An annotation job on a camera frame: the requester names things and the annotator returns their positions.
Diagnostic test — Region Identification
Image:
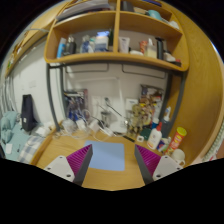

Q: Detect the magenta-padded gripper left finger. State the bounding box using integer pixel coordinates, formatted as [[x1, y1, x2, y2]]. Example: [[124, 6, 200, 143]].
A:
[[43, 143, 94, 187]]

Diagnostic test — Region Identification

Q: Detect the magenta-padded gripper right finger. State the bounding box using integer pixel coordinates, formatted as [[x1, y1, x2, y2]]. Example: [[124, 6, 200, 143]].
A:
[[134, 144, 184, 185]]

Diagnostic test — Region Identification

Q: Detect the light blue mouse pad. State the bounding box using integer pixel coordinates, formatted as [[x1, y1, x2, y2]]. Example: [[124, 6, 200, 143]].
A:
[[83, 140, 126, 172]]

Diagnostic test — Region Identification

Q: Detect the white mug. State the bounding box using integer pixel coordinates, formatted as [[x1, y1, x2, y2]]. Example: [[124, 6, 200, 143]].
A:
[[170, 148, 186, 167]]

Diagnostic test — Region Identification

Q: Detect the small blue white carton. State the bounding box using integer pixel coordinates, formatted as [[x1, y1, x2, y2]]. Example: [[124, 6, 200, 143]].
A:
[[156, 138, 172, 154]]

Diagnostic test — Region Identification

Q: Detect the red snack can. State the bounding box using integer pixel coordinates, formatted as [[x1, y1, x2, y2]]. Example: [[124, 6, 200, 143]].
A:
[[165, 126, 188, 156]]

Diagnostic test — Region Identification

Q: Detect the white bottle with red cap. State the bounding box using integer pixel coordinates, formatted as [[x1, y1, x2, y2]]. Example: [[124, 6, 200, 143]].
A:
[[146, 121, 163, 150]]

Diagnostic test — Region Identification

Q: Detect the plaid cloth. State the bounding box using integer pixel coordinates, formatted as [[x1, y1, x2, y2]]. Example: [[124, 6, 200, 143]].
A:
[[18, 134, 46, 164]]

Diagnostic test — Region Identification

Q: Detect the dark green round tin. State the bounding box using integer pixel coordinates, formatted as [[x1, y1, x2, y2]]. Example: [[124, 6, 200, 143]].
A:
[[139, 128, 153, 141]]

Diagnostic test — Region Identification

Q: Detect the clear glass jar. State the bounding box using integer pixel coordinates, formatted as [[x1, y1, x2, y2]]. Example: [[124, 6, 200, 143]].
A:
[[61, 118, 78, 134]]

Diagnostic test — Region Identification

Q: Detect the dark bottle with white nozzle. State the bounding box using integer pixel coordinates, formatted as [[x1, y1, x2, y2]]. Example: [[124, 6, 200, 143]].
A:
[[162, 106, 173, 138]]

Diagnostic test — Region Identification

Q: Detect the white charger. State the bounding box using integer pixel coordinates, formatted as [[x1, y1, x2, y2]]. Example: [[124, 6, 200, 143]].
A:
[[88, 119, 101, 134], [75, 119, 88, 131]]

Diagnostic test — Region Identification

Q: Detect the gold brown figurine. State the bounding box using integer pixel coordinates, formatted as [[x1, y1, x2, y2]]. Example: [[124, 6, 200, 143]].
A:
[[128, 103, 151, 136]]

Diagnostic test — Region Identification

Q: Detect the white power strip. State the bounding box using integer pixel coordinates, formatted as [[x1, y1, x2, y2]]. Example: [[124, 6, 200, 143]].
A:
[[98, 125, 114, 137]]

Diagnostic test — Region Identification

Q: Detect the teal blanket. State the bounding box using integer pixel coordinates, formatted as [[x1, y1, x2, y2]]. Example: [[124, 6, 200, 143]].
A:
[[0, 111, 33, 163]]

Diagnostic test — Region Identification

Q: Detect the black bag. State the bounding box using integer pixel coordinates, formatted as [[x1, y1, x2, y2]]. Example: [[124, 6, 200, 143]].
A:
[[20, 94, 37, 132]]

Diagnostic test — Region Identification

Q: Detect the steel cup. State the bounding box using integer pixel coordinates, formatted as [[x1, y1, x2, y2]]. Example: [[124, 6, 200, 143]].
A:
[[100, 111, 111, 128]]

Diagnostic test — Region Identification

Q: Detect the blue model kit box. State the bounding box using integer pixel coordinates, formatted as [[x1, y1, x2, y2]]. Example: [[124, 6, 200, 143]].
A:
[[63, 89, 89, 113]]

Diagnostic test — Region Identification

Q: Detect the colourful printed box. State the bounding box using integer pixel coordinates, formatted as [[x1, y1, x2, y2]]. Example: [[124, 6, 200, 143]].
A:
[[139, 84, 164, 111]]

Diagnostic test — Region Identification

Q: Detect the wooden shelf unit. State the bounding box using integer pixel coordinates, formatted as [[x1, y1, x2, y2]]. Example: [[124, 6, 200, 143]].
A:
[[44, 0, 190, 73]]

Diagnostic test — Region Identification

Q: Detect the white wall box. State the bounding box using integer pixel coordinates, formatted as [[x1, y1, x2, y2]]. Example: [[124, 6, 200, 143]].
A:
[[125, 98, 139, 113]]

